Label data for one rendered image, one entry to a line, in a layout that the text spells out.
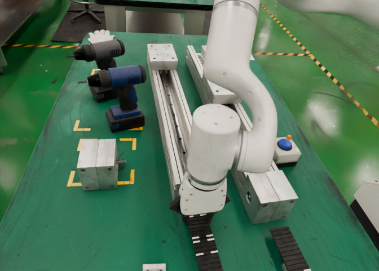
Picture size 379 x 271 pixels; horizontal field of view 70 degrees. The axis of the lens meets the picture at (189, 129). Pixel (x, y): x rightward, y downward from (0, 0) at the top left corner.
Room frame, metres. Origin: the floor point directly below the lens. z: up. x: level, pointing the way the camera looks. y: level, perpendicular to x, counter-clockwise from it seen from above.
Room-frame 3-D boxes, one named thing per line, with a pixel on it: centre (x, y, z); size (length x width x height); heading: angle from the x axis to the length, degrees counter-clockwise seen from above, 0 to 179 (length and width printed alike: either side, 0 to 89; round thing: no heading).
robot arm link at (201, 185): (0.37, -0.04, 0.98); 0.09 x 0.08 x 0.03; 106
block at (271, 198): (0.44, -0.23, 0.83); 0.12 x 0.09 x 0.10; 106
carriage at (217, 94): (0.87, -0.10, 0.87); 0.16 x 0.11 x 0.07; 16
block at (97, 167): (0.49, 0.22, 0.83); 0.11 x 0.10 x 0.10; 103
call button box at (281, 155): (0.63, -0.29, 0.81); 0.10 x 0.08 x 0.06; 106
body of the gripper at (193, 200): (0.37, -0.04, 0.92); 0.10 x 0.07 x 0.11; 106
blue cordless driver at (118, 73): (0.71, 0.25, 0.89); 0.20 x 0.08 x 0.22; 119
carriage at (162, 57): (1.06, 0.15, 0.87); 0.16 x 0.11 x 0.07; 16
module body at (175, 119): (0.82, 0.08, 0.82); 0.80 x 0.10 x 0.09; 16
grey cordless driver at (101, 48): (0.86, 0.36, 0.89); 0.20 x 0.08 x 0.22; 129
